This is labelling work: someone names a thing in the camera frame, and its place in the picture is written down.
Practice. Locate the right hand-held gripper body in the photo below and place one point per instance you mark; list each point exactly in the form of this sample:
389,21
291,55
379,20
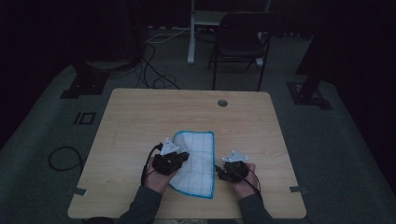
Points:
233,171

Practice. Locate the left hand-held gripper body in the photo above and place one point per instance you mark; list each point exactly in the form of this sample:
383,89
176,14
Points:
166,161

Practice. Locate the white cloth with blue edge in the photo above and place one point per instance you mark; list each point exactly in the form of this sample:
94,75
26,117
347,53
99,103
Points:
199,161

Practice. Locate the person's right hand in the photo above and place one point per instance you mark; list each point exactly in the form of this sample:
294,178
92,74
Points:
249,185

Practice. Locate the person's left hand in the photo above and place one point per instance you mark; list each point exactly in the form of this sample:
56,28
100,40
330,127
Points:
157,182

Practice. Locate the round grey table grommet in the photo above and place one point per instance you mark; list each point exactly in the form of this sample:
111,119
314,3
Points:
222,103

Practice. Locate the grey tape piece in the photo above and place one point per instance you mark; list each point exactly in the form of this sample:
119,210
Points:
79,191
298,189

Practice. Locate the black stand with wide base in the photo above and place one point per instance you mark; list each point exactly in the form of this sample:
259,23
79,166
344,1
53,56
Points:
90,79

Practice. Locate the black stand with square base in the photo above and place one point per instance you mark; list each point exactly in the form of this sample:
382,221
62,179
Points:
311,87

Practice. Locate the black folding chair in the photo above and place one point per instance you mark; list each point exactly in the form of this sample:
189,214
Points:
239,43

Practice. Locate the white metal table frame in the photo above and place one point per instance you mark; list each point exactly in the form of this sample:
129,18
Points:
191,37

